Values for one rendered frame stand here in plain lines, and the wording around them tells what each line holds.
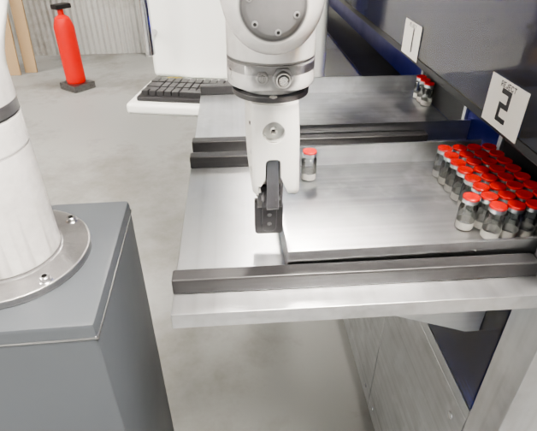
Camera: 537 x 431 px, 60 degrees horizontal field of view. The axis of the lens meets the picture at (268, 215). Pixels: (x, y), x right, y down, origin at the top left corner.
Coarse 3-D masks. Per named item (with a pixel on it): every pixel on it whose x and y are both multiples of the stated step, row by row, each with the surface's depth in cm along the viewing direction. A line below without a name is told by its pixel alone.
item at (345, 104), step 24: (312, 96) 100; (336, 96) 100; (360, 96) 100; (384, 96) 100; (408, 96) 100; (312, 120) 88; (336, 120) 88; (360, 120) 88; (384, 120) 88; (408, 120) 88; (432, 120) 88; (456, 120) 80
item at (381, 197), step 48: (384, 144) 72; (432, 144) 73; (480, 144) 73; (336, 192) 66; (384, 192) 66; (432, 192) 66; (288, 240) 51; (336, 240) 57; (384, 240) 57; (432, 240) 57; (480, 240) 51; (528, 240) 52
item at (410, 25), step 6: (408, 24) 85; (414, 24) 82; (408, 30) 85; (420, 30) 80; (408, 36) 86; (414, 36) 83; (420, 36) 80; (408, 42) 86; (414, 42) 83; (402, 48) 89; (408, 48) 86; (414, 48) 83; (408, 54) 86; (414, 54) 83; (414, 60) 83
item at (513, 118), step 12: (492, 84) 58; (504, 84) 56; (492, 96) 59; (504, 96) 56; (516, 96) 53; (528, 96) 51; (492, 108) 59; (516, 108) 53; (492, 120) 59; (504, 120) 56; (516, 120) 54; (504, 132) 56; (516, 132) 54
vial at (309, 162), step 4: (304, 156) 67; (308, 156) 67; (312, 156) 67; (304, 160) 67; (308, 160) 67; (312, 160) 67; (316, 160) 68; (304, 164) 67; (308, 164) 67; (312, 164) 67; (304, 168) 68; (308, 168) 68; (312, 168) 68; (304, 172) 68; (308, 172) 68; (312, 172) 68; (304, 176) 68; (308, 176) 68; (312, 176) 68; (308, 180) 69
